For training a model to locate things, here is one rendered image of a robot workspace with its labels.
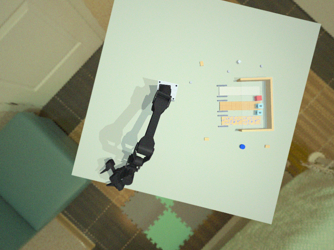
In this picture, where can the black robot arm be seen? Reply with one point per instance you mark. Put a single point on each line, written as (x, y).
(146, 144)

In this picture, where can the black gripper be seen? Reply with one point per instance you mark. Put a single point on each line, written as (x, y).
(110, 165)

